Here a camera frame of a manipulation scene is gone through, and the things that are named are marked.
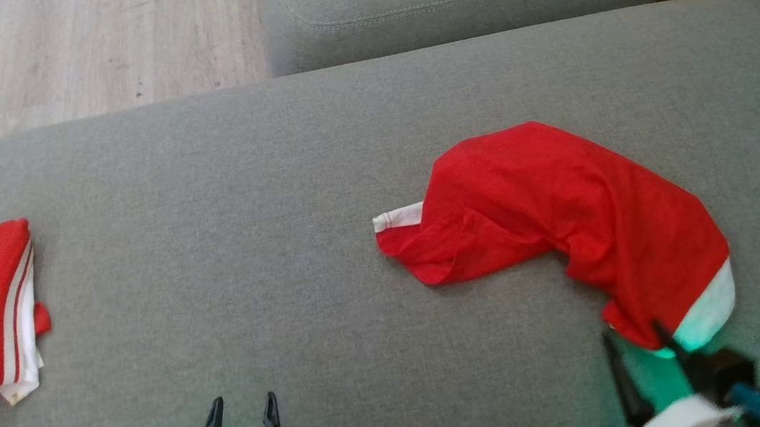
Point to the blue right camera connector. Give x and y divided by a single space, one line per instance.
751 400

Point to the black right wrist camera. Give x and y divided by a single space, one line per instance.
729 370

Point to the grey fabric sofa seat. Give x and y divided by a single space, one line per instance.
283 254

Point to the red garment with white panels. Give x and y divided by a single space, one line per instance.
567 205

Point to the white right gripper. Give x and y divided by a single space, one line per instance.
688 421

